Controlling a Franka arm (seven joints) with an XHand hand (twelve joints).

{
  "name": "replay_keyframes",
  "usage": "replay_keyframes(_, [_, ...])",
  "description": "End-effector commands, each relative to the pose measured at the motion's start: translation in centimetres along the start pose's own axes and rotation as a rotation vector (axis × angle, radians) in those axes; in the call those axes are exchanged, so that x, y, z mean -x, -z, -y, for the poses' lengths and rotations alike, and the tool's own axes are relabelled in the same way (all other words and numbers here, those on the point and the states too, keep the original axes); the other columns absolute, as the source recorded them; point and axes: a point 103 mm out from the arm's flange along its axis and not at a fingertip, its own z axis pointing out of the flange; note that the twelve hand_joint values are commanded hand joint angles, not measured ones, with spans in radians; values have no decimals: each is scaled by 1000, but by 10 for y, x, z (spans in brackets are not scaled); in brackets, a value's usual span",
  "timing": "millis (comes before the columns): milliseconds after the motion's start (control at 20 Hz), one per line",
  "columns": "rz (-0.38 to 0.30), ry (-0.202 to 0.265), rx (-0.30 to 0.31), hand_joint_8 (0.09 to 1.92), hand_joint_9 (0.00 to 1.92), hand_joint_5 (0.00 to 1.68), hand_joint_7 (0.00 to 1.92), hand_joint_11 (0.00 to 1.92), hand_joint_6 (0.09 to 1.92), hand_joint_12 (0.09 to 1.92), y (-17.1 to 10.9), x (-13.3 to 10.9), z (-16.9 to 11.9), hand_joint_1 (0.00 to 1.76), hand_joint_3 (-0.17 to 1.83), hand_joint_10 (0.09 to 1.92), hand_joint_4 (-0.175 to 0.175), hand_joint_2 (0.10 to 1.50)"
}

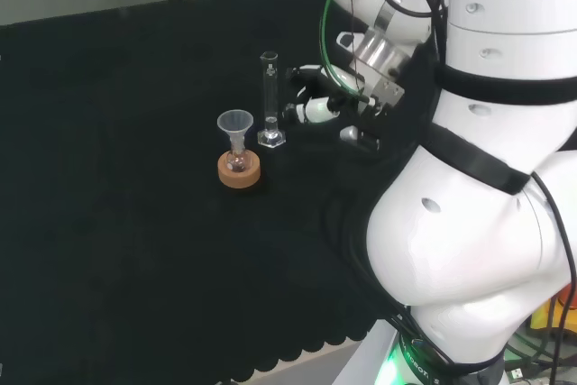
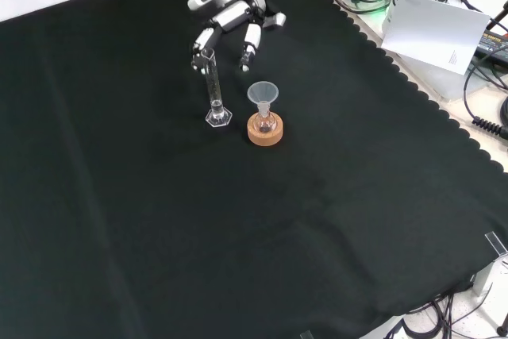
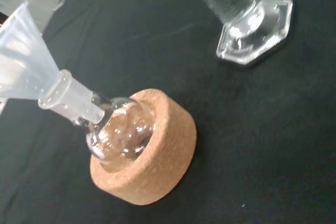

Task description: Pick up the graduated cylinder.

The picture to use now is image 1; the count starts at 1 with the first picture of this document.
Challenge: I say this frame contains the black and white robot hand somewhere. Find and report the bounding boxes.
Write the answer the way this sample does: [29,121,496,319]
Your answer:
[281,62,407,154]

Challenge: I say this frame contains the clear glass graduated cylinder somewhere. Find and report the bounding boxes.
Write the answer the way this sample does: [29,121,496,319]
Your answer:
[257,50,288,150]

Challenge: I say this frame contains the clear plastic funnel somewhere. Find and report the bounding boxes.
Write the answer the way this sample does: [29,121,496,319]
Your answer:
[216,109,255,152]

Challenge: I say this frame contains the small round-bottom glass flask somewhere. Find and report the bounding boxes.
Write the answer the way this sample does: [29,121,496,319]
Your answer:
[224,143,252,174]

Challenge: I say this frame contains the black scalloped bench cloth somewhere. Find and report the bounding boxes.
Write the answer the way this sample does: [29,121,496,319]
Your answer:
[0,0,409,381]

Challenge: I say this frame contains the yellow stop button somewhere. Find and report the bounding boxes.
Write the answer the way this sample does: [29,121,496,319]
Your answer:
[529,288,577,337]

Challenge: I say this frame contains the green cable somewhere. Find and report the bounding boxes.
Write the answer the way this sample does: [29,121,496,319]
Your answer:
[318,0,376,105]

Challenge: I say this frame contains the cork ring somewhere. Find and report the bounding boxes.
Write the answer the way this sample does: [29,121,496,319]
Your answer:
[216,150,262,189]

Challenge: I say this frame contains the long black arm cable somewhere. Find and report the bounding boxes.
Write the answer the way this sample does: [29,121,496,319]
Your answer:
[530,171,577,385]

